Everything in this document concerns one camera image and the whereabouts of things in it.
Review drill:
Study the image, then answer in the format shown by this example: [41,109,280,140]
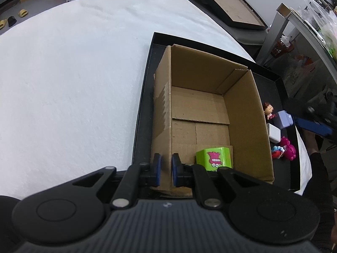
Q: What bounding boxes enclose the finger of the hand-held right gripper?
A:
[295,117,333,137]
[286,92,337,124]

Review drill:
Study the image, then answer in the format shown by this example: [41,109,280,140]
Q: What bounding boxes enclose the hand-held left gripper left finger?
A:
[72,153,162,209]

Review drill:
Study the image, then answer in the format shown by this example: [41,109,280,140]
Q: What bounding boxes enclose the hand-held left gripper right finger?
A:
[171,153,266,209]

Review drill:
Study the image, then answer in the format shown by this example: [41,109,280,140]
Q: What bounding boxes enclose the purple toy block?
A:
[274,110,294,129]

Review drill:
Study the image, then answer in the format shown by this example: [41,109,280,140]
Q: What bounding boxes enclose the pink toy figure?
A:
[279,136,297,161]

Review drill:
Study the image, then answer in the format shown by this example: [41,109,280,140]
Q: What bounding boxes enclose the white cube block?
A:
[266,122,283,143]

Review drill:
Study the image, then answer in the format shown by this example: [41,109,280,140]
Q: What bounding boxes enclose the brown-haired doll figurine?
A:
[263,102,276,121]

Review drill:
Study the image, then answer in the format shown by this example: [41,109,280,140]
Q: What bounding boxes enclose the blue and red toy figure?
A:
[271,145,286,160]

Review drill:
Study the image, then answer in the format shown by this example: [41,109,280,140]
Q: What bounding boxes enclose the black shallow tray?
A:
[132,32,301,192]

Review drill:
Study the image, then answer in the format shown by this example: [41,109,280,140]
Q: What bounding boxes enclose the brown cardboard box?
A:
[150,44,275,198]

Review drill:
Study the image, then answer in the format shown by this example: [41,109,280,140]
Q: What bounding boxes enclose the person's right forearm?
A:
[302,130,337,252]

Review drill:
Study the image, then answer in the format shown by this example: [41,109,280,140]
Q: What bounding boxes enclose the green cube toy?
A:
[195,146,234,173]

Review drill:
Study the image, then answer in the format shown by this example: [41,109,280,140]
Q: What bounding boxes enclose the red basket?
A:
[271,38,295,58]

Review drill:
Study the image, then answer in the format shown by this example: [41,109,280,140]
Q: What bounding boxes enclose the clear plastic bags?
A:
[303,0,337,56]

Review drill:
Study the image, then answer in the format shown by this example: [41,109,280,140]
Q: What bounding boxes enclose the black tray with brown base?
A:
[187,0,268,31]

